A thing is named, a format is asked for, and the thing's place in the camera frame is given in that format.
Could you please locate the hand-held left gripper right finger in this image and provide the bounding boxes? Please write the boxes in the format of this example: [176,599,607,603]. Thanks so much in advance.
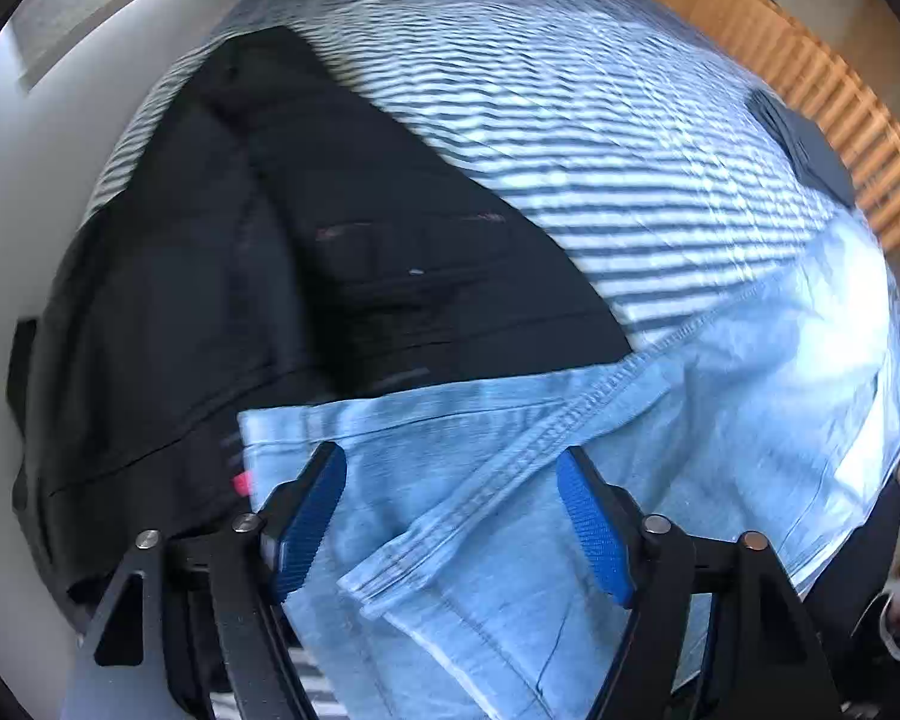
[555,447,845,720]

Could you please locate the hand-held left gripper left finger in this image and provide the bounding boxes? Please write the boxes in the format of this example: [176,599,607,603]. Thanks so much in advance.
[60,441,348,720]

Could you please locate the light blue denim pants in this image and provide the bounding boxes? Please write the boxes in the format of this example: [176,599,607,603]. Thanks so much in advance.
[236,210,900,720]

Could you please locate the folded grey pants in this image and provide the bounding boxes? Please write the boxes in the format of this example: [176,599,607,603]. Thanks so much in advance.
[746,88,860,209]

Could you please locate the dark cloth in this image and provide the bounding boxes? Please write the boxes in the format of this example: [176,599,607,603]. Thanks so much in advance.
[802,480,900,720]

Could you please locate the black clothes pile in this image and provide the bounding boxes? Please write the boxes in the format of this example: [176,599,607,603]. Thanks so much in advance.
[7,25,635,616]

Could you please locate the striped bed blanket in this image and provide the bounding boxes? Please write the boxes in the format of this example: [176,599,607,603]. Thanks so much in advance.
[82,0,897,720]

